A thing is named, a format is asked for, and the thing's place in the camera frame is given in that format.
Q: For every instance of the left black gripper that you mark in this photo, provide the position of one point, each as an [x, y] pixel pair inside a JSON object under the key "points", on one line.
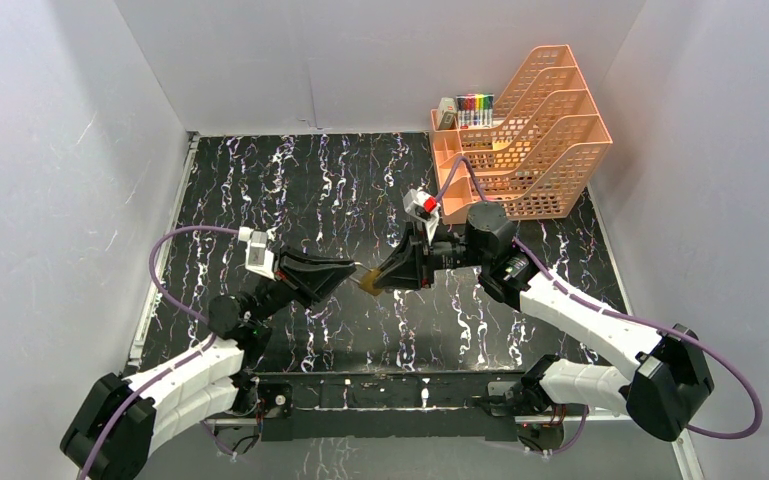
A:
{"points": [[281, 276]]}

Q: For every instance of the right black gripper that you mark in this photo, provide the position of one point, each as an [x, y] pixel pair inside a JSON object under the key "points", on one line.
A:
{"points": [[411, 264]]}

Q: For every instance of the large brass padlock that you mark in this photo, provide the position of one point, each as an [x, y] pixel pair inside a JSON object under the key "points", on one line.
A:
{"points": [[365, 280]]}

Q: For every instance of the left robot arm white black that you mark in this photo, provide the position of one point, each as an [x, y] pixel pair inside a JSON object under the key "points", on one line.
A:
{"points": [[234, 343]]}

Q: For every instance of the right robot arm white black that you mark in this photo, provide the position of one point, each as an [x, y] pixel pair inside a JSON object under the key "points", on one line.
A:
{"points": [[659, 379]]}

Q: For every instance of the grey eraser box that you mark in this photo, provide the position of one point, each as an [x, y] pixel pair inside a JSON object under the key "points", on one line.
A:
{"points": [[446, 116]]}

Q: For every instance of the coloured marker pen set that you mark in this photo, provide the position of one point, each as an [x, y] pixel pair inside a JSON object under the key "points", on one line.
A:
{"points": [[475, 110]]}

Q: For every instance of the orange plastic file organizer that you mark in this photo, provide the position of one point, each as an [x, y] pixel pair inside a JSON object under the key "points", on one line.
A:
{"points": [[547, 139]]}

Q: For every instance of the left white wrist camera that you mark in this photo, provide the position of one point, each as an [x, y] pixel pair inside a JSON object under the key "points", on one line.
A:
{"points": [[258, 252]]}

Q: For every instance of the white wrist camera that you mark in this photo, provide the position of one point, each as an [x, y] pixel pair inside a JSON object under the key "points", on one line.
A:
{"points": [[424, 212], [258, 252]]}

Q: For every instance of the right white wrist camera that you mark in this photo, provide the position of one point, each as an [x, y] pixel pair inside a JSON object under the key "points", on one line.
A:
{"points": [[424, 212]]}

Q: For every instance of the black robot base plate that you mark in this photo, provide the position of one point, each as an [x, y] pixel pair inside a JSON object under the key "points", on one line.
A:
{"points": [[439, 404]]}

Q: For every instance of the aluminium front rail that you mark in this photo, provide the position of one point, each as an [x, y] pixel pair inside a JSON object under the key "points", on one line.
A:
{"points": [[232, 402]]}

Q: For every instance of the aluminium rail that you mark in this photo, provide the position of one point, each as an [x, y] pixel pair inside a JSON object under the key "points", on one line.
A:
{"points": [[232, 402], [153, 298]]}

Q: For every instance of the aluminium left side rail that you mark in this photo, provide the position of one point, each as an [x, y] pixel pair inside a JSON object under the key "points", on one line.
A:
{"points": [[153, 298]]}

